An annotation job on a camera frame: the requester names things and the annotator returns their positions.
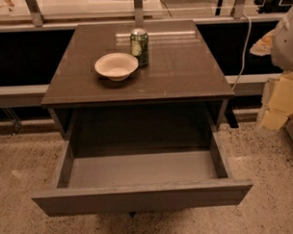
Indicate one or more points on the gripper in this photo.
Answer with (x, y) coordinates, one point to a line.
(286, 47)

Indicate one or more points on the grey top drawer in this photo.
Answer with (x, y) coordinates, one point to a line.
(139, 160)

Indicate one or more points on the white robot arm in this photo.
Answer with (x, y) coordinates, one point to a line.
(282, 43)

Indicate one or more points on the dark grey drawer cabinet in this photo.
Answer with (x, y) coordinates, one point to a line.
(181, 68)

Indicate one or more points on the green soda can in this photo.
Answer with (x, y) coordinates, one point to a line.
(138, 46)

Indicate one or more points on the white paper bowl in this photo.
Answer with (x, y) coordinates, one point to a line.
(116, 66)

